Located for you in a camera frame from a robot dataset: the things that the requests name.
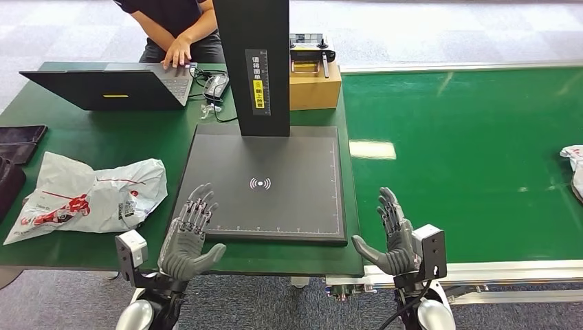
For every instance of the person's left hand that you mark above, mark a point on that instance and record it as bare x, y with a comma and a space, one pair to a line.
177, 52

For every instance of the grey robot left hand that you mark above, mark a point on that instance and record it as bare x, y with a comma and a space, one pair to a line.
182, 255

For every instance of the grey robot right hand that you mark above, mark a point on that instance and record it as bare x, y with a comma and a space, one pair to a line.
398, 255

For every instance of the white red-printed courier package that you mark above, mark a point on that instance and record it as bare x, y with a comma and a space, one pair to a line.
109, 191

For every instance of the person's left forearm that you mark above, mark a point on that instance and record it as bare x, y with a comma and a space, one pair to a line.
200, 27

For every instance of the person's right forearm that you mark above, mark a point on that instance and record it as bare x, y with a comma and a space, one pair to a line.
152, 27

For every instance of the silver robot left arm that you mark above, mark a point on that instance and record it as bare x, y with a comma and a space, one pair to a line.
136, 314

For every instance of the black inbound scanner machine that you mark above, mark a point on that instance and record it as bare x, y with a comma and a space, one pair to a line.
291, 191

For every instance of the green conveyor belt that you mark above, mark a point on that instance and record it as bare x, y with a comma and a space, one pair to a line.
478, 136

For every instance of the brown cardboard box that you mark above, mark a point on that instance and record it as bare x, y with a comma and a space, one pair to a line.
316, 93

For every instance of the white crumpled courier package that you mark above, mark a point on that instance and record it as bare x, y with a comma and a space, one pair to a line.
577, 168

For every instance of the person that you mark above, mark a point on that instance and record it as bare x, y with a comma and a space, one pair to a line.
173, 13

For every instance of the grey power adapter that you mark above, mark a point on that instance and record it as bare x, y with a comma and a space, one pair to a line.
217, 85

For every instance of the clear plastic piece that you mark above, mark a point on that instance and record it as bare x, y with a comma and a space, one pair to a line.
209, 110

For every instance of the dark grey open laptop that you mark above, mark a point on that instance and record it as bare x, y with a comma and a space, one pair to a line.
104, 89

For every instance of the black remote controller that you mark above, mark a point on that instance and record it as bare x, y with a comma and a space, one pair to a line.
312, 53

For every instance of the black flat flap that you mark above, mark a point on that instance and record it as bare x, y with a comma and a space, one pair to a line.
23, 134
16, 154

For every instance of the black fabric bag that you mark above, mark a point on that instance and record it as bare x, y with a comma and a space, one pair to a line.
8, 186

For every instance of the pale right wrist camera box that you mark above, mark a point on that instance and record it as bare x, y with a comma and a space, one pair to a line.
432, 248

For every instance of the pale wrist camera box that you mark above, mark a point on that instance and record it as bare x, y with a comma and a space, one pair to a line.
132, 250
432, 248

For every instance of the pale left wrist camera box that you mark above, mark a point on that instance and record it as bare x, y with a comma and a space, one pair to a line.
132, 250

